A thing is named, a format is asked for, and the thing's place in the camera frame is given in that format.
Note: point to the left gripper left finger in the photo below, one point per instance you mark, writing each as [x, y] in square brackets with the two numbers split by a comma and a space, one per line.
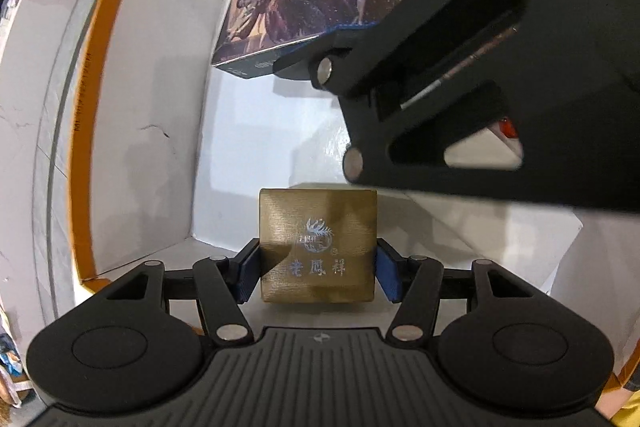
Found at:
[222, 285]

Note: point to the orange white storage box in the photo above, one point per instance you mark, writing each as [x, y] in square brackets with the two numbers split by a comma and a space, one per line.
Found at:
[168, 157]

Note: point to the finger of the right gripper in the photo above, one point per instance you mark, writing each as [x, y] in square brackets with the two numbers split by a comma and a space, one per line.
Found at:
[349, 34]

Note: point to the gold jewelry box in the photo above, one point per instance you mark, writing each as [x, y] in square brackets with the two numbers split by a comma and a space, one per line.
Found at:
[318, 245]

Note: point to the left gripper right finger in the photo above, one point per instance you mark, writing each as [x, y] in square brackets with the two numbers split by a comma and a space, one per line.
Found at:
[414, 284]

